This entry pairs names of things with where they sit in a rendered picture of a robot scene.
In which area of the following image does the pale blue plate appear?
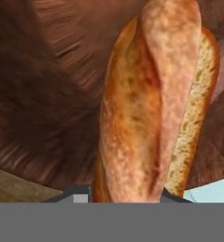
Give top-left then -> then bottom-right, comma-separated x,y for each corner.
182,176 -> 224,204

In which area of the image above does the golden brown bread bun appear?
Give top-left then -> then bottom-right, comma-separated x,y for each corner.
92,0 -> 221,204

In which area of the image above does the brown wooden bowl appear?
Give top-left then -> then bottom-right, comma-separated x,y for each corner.
0,0 -> 224,192

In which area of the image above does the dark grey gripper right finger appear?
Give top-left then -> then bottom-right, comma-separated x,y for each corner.
160,186 -> 193,204

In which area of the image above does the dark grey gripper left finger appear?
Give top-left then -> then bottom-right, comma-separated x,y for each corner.
44,184 -> 93,204

